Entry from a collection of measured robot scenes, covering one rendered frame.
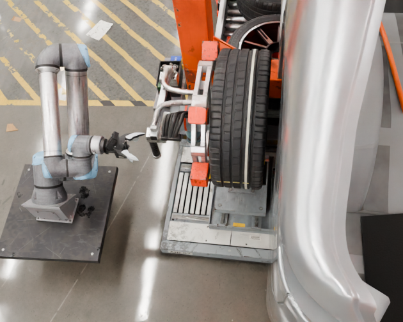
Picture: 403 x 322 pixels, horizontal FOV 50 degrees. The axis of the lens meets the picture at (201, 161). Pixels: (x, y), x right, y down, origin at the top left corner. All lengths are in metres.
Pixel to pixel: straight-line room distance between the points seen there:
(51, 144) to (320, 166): 1.49
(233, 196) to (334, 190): 1.62
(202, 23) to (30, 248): 1.54
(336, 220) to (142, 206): 2.02
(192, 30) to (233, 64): 0.46
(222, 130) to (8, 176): 1.94
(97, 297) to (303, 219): 1.92
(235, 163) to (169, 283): 1.07
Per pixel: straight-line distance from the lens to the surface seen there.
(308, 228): 0.97
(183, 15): 2.20
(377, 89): 1.64
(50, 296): 2.83
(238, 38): 2.95
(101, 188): 2.64
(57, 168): 2.18
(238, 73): 1.82
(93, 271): 2.78
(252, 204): 2.54
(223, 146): 1.78
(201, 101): 1.81
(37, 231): 2.66
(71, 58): 2.28
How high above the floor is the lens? 2.52
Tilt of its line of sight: 59 degrees down
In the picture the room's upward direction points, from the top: 9 degrees counter-clockwise
